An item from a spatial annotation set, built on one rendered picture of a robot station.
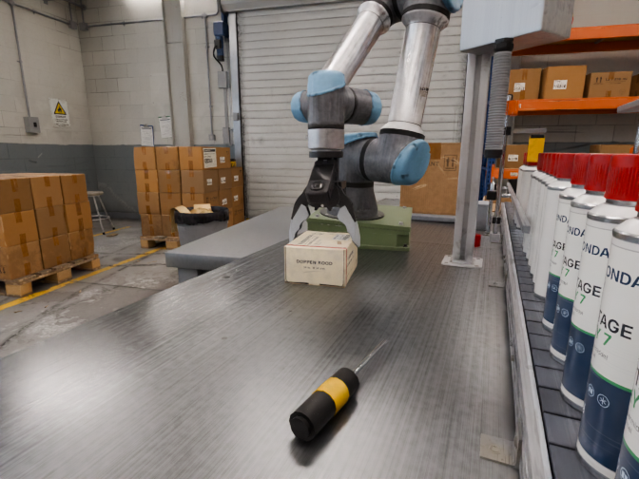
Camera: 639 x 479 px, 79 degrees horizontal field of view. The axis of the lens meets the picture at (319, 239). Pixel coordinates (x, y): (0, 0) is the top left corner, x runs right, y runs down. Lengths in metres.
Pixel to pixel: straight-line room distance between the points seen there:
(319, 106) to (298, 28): 4.97
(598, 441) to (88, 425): 0.42
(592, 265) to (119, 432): 0.43
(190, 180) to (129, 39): 3.17
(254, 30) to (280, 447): 5.75
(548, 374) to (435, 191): 1.18
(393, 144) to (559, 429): 0.76
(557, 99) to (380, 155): 3.88
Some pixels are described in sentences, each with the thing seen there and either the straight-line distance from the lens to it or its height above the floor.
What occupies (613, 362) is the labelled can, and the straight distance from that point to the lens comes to 0.30.
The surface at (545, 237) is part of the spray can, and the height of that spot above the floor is 0.97.
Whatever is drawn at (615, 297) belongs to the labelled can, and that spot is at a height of 1.00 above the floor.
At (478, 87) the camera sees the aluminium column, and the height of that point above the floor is 1.22.
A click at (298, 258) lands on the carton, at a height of 0.88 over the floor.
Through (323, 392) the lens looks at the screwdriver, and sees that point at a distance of 0.40.
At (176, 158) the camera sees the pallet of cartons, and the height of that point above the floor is 1.02.
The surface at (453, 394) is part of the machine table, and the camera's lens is 0.47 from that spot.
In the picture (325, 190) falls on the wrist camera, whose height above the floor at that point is 1.02.
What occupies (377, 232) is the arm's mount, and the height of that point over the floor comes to 0.88.
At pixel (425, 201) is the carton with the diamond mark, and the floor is 0.90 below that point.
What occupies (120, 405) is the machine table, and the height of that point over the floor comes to 0.83.
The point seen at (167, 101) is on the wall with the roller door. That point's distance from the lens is 6.62.
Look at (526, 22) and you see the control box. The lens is 0.84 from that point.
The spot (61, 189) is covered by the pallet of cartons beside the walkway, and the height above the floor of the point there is 0.77.
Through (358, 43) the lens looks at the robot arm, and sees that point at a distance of 1.07.
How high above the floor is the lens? 1.09
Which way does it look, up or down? 13 degrees down
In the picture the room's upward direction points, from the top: straight up
